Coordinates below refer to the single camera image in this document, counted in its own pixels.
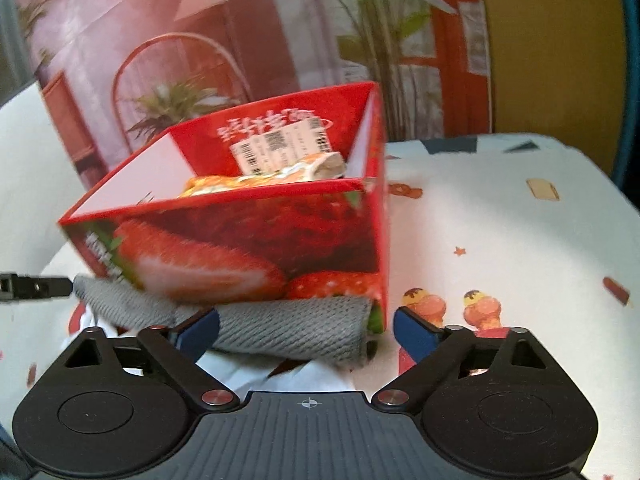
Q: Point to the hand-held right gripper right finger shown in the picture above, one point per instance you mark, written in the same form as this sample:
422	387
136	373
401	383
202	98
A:
415	335

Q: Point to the white printed tablecloth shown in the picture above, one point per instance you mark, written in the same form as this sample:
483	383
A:
500	240

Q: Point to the grey knitted towel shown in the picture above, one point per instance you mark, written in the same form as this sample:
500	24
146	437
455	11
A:
280	325

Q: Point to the blue curtain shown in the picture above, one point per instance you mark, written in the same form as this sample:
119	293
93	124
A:
632	110

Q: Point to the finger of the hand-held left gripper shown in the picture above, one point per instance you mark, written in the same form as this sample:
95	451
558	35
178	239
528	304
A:
35	286

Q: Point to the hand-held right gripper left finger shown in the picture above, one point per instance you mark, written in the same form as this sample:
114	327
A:
200	332

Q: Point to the red cardboard box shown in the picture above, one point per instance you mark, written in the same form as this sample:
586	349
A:
225	240

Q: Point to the tan wooden panel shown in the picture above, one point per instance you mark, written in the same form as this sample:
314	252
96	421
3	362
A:
550	60

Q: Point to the printed room scene backdrop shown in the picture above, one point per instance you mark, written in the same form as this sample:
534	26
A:
300	35

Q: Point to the orange yellow snack packet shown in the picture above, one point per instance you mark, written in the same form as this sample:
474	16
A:
220	182

